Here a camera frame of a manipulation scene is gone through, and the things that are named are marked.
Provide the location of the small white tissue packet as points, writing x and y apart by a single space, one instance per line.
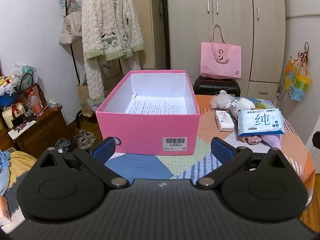
223 120

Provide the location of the black clothes rack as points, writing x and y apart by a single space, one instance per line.
73 62

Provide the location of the purple plush toy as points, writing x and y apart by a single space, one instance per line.
272 141

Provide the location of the white cat plush toy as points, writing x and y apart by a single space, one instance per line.
243 103

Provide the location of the pink shopping bag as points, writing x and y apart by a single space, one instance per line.
220 60

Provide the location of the printed paper sheet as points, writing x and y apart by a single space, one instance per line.
155 106

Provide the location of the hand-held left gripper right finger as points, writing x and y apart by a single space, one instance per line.
222 150

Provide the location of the cream canvas tote bag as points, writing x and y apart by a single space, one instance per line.
70 30

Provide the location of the pink cardboard box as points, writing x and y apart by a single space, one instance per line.
140 130

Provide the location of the pink floral cloth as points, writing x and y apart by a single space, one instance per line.
250 140

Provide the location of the woven basket bag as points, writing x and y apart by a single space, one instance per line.
27 93

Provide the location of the orange white carton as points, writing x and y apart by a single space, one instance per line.
4 210

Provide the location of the blue white wet wipes pack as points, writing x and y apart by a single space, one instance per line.
260 122

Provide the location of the light wooden wardrobe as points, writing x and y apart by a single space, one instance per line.
232 10

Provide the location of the white flat tray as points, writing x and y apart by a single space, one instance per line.
22 131

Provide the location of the plain brown paper bag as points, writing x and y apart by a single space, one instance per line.
83 100

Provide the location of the orange hanging ornament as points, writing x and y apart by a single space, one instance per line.
303 53

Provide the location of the black suitcase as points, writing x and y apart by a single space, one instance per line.
215 86

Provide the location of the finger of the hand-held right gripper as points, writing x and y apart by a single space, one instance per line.
317 140

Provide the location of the small white green packet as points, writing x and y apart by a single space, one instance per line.
52 103

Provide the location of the beige wooden cabinet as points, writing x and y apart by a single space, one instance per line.
152 30

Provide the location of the orange drink bottle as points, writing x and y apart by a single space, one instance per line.
37 105

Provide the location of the cream pouch red ribbon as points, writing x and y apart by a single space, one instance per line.
12 115

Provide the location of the dark grey cloth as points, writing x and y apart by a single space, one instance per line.
63 143

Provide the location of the white fluffy pajama jacket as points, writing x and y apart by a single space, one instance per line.
107 17

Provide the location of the white fluffy pouch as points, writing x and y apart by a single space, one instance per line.
220 98

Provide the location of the brown wooden nightstand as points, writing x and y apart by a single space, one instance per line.
42 135

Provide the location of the flower bouquet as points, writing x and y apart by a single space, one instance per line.
6 83

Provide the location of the grey scalloped bed sheet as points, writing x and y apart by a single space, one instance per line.
15 200

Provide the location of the yellow blanket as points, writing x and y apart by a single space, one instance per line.
22 167

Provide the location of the white plastic bag green pack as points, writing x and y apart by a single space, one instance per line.
26 71

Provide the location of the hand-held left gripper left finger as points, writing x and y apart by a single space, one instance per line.
102 150

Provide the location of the colourful gift bag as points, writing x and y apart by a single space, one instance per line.
297 82

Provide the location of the patchwork tablecloth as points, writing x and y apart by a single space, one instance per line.
175 165

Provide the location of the blue bag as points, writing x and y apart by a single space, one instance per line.
7 100

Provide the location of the beige printed tote bag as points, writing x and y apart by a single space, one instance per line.
110 67

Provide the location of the light blue clothing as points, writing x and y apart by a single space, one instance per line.
3 172

